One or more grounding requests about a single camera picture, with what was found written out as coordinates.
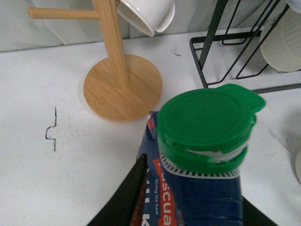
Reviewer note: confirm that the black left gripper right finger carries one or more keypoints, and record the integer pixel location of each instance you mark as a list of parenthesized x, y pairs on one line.
[(252, 216)]

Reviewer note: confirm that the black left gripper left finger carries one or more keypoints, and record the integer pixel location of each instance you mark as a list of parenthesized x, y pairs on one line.
[(125, 208)]

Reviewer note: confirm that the blue Pascual milk carton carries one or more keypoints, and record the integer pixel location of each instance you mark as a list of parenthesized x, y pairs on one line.
[(194, 147)]

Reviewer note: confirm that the left cream ribbed cup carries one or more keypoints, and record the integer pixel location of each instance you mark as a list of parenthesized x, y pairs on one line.
[(282, 47)]

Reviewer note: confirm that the wooden mug tree stand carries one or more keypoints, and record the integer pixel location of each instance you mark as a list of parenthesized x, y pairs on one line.
[(121, 87)]

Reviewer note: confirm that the white enamel mug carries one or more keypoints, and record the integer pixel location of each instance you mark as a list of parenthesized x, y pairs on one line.
[(148, 16)]

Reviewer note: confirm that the black wire cup rack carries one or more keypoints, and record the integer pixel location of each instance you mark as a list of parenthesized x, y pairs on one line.
[(230, 53)]

